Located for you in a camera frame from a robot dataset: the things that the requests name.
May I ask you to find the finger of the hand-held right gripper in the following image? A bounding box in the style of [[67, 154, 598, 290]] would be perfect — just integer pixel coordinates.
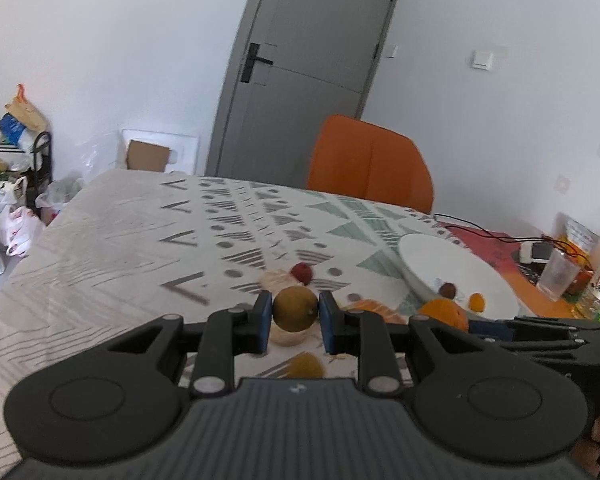
[[467, 314, 600, 343]]

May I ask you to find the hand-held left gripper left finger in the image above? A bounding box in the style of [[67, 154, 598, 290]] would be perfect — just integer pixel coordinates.
[[107, 290, 273, 397]]

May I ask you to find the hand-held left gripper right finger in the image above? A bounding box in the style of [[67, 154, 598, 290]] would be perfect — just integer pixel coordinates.
[[319, 290, 486, 395]]

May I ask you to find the brown round fruit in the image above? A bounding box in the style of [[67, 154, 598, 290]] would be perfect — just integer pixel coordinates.
[[272, 286, 320, 332]]

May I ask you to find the orange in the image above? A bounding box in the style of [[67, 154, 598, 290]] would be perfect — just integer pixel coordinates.
[[418, 299, 470, 333]]

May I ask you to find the white plate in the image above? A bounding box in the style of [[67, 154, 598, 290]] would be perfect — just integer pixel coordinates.
[[397, 232, 523, 321]]

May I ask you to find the pale beige round object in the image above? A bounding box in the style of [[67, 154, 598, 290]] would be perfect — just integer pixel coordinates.
[[258, 269, 317, 347]]

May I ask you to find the yellowish-green round fruit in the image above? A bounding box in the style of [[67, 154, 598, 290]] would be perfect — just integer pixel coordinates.
[[285, 352, 326, 379]]

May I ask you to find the peeled tangerine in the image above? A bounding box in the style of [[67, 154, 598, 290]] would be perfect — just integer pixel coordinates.
[[342, 299, 406, 325]]

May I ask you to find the red and orange mat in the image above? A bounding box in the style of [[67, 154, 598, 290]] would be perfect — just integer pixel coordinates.
[[437, 220, 600, 321]]

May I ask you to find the clear ribbed cup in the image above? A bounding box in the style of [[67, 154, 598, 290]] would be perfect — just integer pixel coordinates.
[[536, 247, 581, 302]]

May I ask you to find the white charger device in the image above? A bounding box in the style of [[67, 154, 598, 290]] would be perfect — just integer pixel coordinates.
[[519, 241, 563, 265]]

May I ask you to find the orange snack bag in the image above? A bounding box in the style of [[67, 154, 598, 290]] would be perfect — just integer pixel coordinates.
[[555, 212, 600, 296]]

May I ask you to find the patterned tablecloth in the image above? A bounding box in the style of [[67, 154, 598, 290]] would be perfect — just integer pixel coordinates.
[[0, 169, 481, 480]]

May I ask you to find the orange chair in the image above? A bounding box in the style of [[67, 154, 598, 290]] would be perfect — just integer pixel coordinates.
[[306, 114, 434, 215]]

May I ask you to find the white foam board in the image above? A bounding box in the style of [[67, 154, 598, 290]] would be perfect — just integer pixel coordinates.
[[120, 128, 201, 176]]

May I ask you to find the brown cardboard piece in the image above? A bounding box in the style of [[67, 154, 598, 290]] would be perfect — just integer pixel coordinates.
[[126, 140, 171, 173]]

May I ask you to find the clear plastic bag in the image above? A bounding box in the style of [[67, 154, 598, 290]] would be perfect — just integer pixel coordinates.
[[35, 177, 86, 223]]

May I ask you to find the white plastic bag red print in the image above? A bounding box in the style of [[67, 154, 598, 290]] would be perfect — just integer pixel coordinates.
[[0, 205, 46, 258]]

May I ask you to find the grey door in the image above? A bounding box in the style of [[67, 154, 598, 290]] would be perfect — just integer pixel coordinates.
[[205, 0, 408, 191]]

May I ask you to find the black metal rack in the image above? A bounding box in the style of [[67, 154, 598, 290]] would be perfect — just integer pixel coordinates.
[[0, 120, 53, 211]]

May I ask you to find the blue and white bag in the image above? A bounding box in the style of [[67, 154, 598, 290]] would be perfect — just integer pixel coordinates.
[[0, 112, 36, 153]]

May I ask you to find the thin black cable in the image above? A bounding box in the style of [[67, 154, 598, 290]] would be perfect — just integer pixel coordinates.
[[432, 214, 596, 271]]

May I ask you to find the black door handle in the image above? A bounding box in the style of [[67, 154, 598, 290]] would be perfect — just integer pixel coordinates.
[[240, 43, 274, 84]]

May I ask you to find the beige bag with orange handle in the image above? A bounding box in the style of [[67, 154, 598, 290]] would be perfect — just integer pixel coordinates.
[[5, 84, 48, 133]]

